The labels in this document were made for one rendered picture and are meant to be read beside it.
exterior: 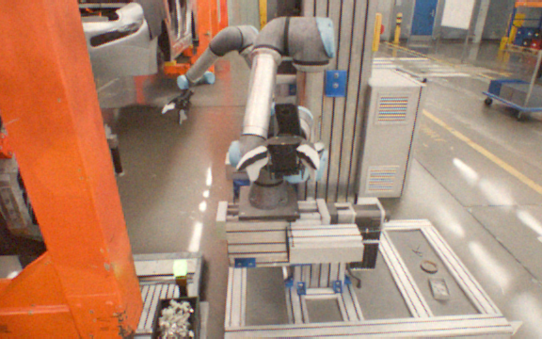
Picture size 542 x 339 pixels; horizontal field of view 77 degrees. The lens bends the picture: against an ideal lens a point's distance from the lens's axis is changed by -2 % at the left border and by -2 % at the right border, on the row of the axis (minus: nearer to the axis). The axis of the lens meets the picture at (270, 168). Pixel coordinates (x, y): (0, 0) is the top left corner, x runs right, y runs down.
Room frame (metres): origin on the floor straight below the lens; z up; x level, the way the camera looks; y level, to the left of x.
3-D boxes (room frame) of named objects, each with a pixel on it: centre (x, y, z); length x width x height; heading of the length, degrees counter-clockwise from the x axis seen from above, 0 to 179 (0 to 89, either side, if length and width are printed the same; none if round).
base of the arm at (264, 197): (1.15, 0.01, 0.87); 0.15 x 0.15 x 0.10
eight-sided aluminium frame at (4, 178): (1.30, 0.95, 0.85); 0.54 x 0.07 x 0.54; 5
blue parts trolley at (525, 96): (4.99, -3.69, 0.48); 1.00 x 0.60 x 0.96; 1
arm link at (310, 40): (1.12, -0.12, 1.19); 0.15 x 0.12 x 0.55; 79
